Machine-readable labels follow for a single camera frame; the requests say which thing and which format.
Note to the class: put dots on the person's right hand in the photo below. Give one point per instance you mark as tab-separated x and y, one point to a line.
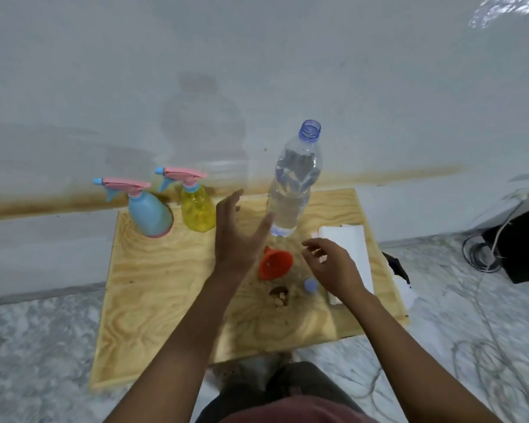
335	270

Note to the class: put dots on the person's left hand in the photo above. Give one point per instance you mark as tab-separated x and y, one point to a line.
231	242

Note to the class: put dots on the person's left thumb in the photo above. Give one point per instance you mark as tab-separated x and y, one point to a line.
262	231

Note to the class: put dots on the person's right thumb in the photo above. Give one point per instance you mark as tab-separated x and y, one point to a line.
309	264

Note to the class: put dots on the person's left forearm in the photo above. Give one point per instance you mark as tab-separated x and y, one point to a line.
180	348

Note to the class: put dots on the person's right forearm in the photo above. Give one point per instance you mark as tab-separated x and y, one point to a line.
405	356

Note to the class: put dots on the blue bottle cap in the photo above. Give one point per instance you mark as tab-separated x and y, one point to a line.
310	286

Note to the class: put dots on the orange plastic funnel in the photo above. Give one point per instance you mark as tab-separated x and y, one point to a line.
274	263

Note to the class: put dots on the white folded paper towel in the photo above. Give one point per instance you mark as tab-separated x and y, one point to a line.
352	242

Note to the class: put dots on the clear plastic water bottle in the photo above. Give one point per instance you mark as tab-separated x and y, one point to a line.
293	184

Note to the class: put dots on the yellow spray bottle pink trigger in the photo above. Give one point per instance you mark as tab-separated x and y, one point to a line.
197	209

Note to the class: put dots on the small black object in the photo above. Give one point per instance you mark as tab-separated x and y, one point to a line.
396	266

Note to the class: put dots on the blue spray bottle pink trigger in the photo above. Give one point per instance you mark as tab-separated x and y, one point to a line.
152	215

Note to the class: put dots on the person's dark trousers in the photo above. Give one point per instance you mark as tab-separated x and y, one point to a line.
299	378

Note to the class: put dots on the person's foot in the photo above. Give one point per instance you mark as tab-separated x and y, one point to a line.
251	370

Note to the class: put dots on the person's pink shirt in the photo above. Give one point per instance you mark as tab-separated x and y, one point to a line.
299	411

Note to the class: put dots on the black box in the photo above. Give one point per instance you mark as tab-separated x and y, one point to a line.
527	246

